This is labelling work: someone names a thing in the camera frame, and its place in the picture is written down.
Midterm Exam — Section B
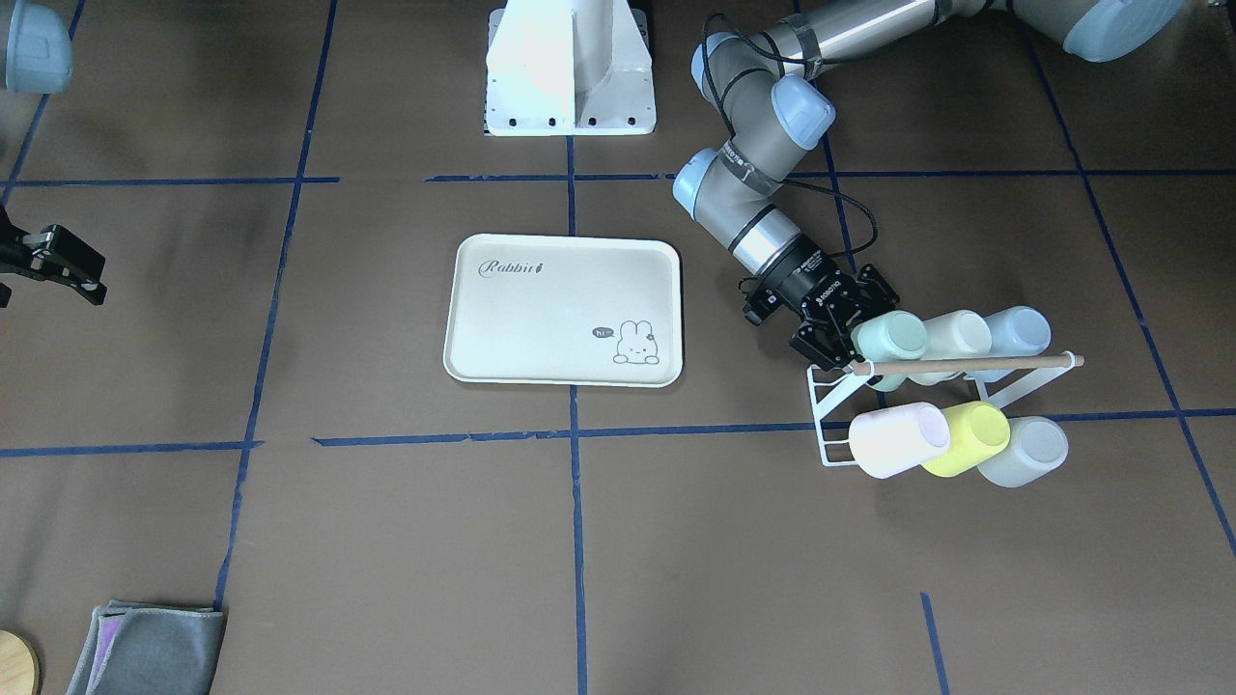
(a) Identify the wooden mug tree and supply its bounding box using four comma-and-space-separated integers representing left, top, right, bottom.
1, 629, 42, 694

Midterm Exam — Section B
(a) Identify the beige rabbit serving tray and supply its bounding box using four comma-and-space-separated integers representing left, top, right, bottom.
442, 234, 685, 388

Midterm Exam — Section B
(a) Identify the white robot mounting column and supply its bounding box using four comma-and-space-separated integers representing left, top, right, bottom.
483, 1, 658, 137

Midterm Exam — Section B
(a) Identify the yellow cup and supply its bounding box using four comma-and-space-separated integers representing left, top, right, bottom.
922, 401, 1011, 479

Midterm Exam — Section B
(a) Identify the folded grey cloth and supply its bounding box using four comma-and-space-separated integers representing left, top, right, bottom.
67, 599, 227, 694

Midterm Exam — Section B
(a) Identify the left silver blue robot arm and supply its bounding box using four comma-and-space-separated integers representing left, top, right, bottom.
674, 1, 1182, 370

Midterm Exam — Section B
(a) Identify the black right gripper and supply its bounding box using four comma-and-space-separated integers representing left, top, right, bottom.
1, 209, 108, 305

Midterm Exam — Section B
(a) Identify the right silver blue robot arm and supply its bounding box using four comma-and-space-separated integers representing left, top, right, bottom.
1, 1, 108, 305

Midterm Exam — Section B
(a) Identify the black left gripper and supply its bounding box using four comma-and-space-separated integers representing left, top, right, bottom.
743, 236, 901, 371

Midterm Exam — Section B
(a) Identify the blue cup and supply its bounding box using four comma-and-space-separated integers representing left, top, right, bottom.
983, 305, 1053, 359

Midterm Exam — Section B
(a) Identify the grey cup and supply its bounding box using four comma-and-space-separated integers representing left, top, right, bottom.
976, 416, 1069, 488

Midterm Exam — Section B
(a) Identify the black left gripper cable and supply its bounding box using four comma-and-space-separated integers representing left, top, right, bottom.
700, 12, 880, 276

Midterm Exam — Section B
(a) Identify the pink cup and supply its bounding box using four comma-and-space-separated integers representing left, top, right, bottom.
848, 402, 952, 479

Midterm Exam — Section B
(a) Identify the green cup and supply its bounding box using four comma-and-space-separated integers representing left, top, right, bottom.
852, 310, 929, 362

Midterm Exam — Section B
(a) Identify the white wire cup rack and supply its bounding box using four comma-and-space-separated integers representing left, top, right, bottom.
806, 350, 1086, 479

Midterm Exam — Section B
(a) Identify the beige cup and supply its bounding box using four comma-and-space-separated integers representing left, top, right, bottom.
920, 310, 993, 361

